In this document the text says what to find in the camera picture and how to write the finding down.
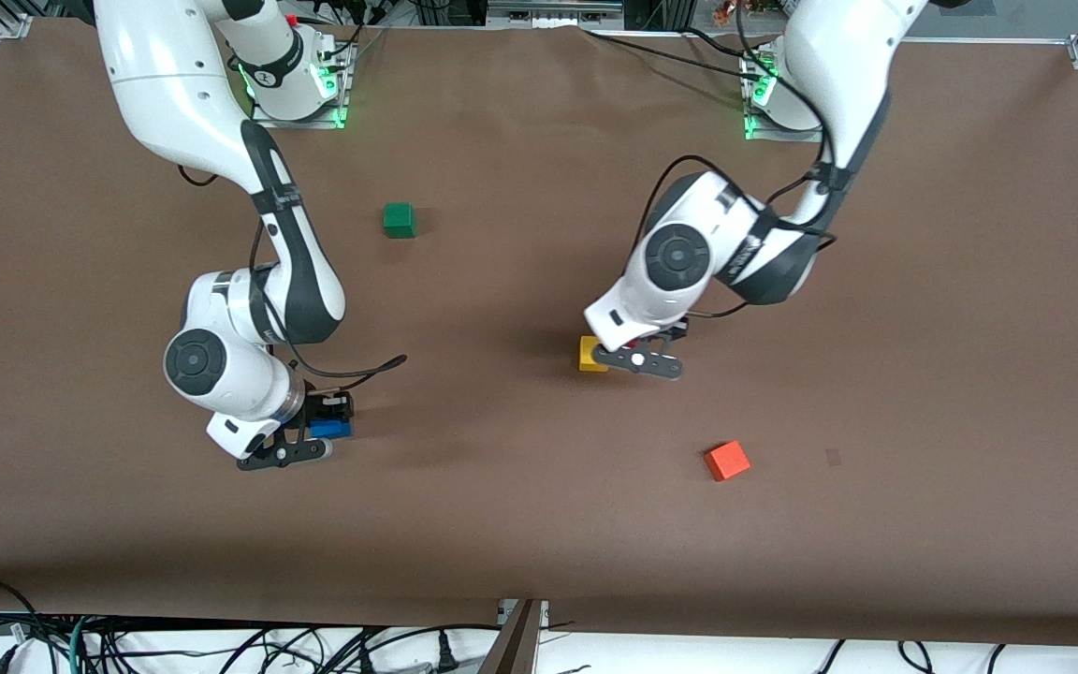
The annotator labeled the orange cube block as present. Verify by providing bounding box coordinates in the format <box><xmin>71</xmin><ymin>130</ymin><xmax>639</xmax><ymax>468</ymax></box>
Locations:
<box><xmin>704</xmin><ymin>440</ymin><xmax>752</xmax><ymax>483</ymax></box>

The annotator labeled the brown table cover sheet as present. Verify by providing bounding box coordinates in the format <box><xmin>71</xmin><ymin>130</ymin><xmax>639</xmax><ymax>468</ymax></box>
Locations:
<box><xmin>0</xmin><ymin>19</ymin><xmax>1078</xmax><ymax>649</ymax></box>

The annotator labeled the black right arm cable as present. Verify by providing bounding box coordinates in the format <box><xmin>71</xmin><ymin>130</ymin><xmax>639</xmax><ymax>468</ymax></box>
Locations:
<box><xmin>178</xmin><ymin>164</ymin><xmax>408</xmax><ymax>381</ymax></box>

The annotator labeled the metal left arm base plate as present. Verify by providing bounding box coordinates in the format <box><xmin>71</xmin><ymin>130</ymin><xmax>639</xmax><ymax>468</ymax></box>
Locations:
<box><xmin>740</xmin><ymin>51</ymin><xmax>825</xmax><ymax>143</ymax></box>

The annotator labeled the metal bracket post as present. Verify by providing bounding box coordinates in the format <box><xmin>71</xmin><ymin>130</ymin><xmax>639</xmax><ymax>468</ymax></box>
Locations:
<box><xmin>477</xmin><ymin>598</ymin><xmax>551</xmax><ymax>674</ymax></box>

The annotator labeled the black base supply cable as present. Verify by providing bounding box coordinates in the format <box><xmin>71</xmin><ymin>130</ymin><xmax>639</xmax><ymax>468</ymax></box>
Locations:
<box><xmin>580</xmin><ymin>26</ymin><xmax>766</xmax><ymax>80</ymax></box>

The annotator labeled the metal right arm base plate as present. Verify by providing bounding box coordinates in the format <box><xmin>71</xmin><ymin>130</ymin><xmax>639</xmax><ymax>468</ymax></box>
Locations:
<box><xmin>249</xmin><ymin>28</ymin><xmax>355</xmax><ymax>130</ymax></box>

